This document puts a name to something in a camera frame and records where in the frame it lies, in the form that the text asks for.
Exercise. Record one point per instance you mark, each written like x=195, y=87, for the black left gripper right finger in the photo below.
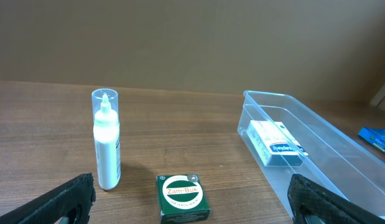
x=312, y=203

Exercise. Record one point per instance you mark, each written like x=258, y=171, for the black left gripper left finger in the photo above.
x=70, y=202

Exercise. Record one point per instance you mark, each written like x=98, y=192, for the white blue Hansaplast box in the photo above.
x=274, y=144

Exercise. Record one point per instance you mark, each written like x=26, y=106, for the blue VapoDrops box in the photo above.
x=374, y=136

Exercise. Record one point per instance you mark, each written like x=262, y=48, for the clear plastic container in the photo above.
x=334, y=160

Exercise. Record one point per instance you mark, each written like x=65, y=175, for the green Zam-Buk box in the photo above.
x=181, y=199

